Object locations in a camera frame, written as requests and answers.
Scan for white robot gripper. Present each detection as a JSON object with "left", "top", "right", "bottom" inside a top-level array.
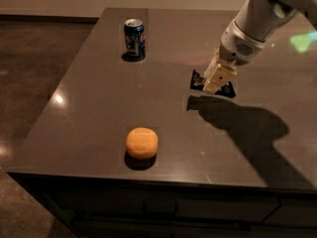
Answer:
[{"left": 203, "top": 19, "right": 265, "bottom": 94}]

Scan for black rxbar chocolate wrapper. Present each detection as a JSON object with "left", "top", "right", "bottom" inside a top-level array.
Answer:
[{"left": 190, "top": 69, "right": 236, "bottom": 98}]

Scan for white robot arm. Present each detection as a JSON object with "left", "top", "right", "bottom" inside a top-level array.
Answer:
[{"left": 202, "top": 0, "right": 317, "bottom": 95}]

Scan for blue Pepsi soda can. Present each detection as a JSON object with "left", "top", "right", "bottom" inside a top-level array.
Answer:
[{"left": 124, "top": 18, "right": 146, "bottom": 60}]

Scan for orange round fruit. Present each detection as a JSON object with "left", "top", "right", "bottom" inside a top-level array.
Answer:
[{"left": 126, "top": 127, "right": 159, "bottom": 160}]

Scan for dark cabinet drawers under counter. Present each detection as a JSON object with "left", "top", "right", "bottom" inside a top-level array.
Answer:
[{"left": 9, "top": 172, "right": 317, "bottom": 238}]

